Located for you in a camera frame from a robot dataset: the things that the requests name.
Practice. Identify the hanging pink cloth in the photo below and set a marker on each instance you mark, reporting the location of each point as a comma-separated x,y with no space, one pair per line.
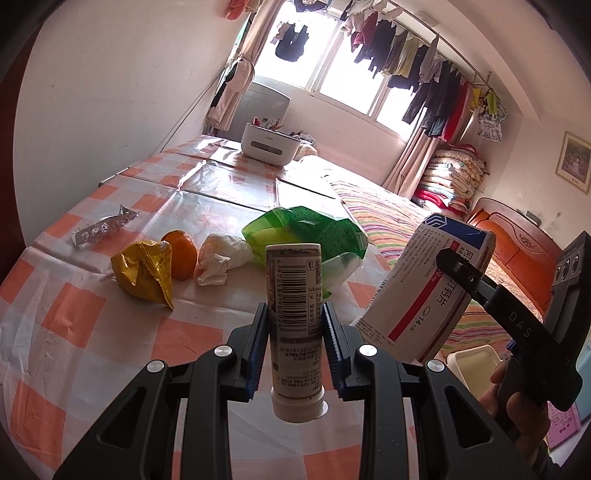
233,92

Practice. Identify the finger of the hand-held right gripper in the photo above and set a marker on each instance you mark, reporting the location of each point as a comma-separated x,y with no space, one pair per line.
466,274

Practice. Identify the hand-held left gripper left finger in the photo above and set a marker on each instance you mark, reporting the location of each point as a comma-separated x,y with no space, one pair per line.
256,350

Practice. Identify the person's right hand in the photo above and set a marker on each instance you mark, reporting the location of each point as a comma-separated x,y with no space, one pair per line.
521,417

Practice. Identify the beige curtain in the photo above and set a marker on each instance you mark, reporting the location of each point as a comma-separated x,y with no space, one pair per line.
263,32
411,161

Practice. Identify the pink printed mat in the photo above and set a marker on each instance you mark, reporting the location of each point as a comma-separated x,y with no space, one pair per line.
565,424

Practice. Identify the dotted cloth bundle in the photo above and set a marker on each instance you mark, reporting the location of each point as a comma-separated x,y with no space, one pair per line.
307,147

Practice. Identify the stack of folded quilts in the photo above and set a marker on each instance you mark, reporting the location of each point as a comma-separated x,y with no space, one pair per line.
450,180

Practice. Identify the white desk organizer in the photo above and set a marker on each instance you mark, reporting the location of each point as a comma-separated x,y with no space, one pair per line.
268,143

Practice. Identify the white red medicine box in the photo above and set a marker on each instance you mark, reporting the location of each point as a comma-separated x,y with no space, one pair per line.
415,295

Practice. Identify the framed picture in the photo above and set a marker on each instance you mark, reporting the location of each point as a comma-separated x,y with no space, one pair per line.
575,161

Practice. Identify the row of hanging clothes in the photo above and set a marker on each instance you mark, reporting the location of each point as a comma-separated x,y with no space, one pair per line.
415,74

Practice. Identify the cream plastic bin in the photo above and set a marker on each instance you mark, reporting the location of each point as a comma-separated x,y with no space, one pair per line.
475,369

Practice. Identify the silver blister pack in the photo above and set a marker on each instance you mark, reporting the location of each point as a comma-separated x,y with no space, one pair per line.
104,228

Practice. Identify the orange hanging cloth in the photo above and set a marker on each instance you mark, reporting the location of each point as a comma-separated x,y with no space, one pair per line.
238,7

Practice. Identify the dark hanging garment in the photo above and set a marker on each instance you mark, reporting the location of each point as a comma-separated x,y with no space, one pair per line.
291,44

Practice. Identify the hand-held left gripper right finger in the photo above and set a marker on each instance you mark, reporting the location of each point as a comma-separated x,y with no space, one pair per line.
334,350

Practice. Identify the crumpled white tissue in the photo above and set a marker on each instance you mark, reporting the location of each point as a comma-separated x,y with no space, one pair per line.
217,258

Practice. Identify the orange fruit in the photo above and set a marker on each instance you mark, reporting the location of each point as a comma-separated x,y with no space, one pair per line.
182,254

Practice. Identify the green plastic bag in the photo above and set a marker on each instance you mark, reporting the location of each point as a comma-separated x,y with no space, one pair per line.
318,230

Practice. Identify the white tube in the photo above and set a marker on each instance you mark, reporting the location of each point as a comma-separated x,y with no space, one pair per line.
295,286

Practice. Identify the wooden headboard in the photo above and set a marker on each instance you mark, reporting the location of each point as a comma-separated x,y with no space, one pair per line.
521,258

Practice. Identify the window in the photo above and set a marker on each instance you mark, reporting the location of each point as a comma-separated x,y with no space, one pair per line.
341,69

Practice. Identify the yellow snack wrapper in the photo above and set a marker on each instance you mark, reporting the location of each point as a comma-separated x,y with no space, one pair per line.
138,267

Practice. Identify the bed with striped sheet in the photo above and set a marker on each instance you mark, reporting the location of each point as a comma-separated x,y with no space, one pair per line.
383,217

